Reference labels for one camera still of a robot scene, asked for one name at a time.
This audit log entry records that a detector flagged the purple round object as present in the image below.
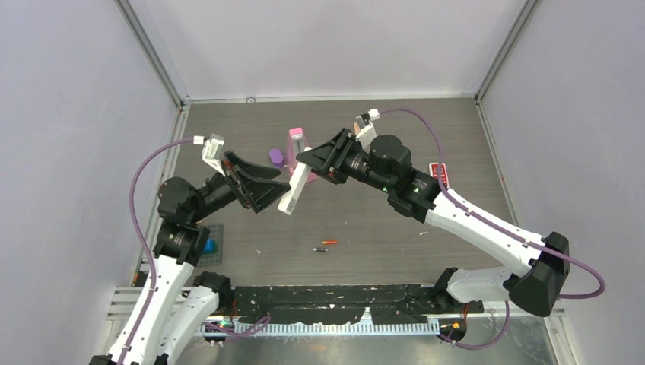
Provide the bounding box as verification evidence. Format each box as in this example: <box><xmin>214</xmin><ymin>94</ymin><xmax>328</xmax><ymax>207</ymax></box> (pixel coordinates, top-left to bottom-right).
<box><xmin>268</xmin><ymin>148</ymin><xmax>286</xmax><ymax>168</ymax></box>

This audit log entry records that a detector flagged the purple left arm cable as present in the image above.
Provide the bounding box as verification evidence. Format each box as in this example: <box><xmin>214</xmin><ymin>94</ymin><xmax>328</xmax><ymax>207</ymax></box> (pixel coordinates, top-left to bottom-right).
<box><xmin>113</xmin><ymin>135</ymin><xmax>273</xmax><ymax>365</ymax></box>

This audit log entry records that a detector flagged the blue brick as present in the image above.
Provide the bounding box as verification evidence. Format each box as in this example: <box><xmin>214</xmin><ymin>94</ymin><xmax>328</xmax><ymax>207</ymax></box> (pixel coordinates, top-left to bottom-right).
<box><xmin>203</xmin><ymin>238</ymin><xmax>218</xmax><ymax>255</ymax></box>

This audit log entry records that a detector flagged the grey building baseplate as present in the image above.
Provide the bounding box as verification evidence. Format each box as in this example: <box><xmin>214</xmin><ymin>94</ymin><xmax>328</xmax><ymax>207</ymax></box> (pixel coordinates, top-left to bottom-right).
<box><xmin>197</xmin><ymin>224</ymin><xmax>224</xmax><ymax>267</ymax></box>

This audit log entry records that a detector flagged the pink metronome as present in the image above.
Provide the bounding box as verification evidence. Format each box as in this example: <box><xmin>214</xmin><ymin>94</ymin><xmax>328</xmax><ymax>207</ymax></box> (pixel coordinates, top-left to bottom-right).
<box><xmin>286</xmin><ymin>128</ymin><xmax>309</xmax><ymax>175</ymax></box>

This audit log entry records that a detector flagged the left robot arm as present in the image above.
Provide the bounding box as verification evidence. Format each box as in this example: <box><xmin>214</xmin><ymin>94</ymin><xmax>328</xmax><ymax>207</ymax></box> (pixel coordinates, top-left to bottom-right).
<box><xmin>90</xmin><ymin>151</ymin><xmax>291</xmax><ymax>364</ymax></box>

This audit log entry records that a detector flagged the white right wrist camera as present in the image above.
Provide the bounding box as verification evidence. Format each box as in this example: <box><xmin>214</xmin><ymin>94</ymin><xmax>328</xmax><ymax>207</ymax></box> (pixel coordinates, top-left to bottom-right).
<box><xmin>356</xmin><ymin>109</ymin><xmax>380</xmax><ymax>151</ymax></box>

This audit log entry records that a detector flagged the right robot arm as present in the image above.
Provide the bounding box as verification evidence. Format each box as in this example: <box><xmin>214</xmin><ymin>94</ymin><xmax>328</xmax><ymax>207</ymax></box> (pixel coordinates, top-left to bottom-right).
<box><xmin>296</xmin><ymin>129</ymin><xmax>570</xmax><ymax>317</ymax></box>

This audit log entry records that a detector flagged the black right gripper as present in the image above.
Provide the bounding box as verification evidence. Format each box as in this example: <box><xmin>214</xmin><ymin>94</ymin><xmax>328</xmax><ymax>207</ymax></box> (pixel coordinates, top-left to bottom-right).
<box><xmin>296</xmin><ymin>129</ymin><xmax>393</xmax><ymax>195</ymax></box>

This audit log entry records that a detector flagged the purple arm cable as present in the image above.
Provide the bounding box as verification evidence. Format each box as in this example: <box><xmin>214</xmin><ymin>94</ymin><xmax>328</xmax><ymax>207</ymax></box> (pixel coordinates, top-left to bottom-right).
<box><xmin>377</xmin><ymin>107</ymin><xmax>607</xmax><ymax>351</ymax></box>
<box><xmin>113</xmin><ymin>135</ymin><xmax>273</xmax><ymax>365</ymax></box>

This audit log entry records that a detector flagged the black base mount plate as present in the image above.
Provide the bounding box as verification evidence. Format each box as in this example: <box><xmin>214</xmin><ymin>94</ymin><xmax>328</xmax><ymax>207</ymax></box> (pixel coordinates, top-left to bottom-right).
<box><xmin>215</xmin><ymin>278</ymin><xmax>483</xmax><ymax>325</ymax></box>

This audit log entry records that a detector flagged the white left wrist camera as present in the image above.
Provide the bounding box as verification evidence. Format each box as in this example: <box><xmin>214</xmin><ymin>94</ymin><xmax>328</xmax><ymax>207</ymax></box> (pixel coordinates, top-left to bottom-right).
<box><xmin>202</xmin><ymin>134</ymin><xmax>224</xmax><ymax>176</ymax></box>

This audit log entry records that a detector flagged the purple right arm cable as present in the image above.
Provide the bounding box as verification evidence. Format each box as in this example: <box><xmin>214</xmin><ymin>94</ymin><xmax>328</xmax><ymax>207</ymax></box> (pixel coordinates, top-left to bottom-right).
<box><xmin>377</xmin><ymin>107</ymin><xmax>607</xmax><ymax>351</ymax></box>

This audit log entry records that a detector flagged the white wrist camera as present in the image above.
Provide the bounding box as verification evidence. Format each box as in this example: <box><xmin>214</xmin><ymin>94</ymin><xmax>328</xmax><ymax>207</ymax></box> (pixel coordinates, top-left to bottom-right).
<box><xmin>356</xmin><ymin>109</ymin><xmax>380</xmax><ymax>151</ymax></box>
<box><xmin>202</xmin><ymin>134</ymin><xmax>224</xmax><ymax>176</ymax></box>

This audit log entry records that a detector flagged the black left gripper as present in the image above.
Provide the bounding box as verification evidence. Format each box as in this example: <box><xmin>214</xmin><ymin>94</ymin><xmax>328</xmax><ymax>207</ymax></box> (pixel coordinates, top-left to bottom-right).
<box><xmin>190</xmin><ymin>150</ymin><xmax>291</xmax><ymax>222</ymax></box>

